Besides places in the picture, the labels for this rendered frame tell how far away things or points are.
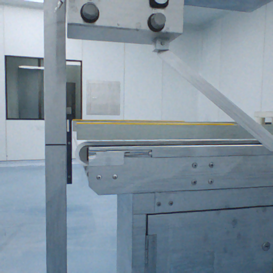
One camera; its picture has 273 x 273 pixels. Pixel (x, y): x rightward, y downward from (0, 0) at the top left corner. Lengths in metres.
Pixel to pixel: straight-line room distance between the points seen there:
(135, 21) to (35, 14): 5.52
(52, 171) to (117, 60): 5.30
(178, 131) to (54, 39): 0.45
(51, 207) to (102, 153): 0.36
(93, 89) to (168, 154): 5.29
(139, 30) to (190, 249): 0.51
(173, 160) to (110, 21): 0.30
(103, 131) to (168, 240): 0.31
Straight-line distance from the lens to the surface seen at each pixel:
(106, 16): 0.57
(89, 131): 0.57
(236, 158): 0.69
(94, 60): 5.98
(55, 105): 0.86
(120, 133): 0.58
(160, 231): 0.71
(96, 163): 0.58
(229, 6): 1.09
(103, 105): 5.89
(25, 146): 5.84
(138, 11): 0.59
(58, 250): 0.95
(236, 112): 0.59
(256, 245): 0.85
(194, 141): 0.65
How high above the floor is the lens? 1.00
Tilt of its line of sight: 5 degrees down
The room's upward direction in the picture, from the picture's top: 1 degrees clockwise
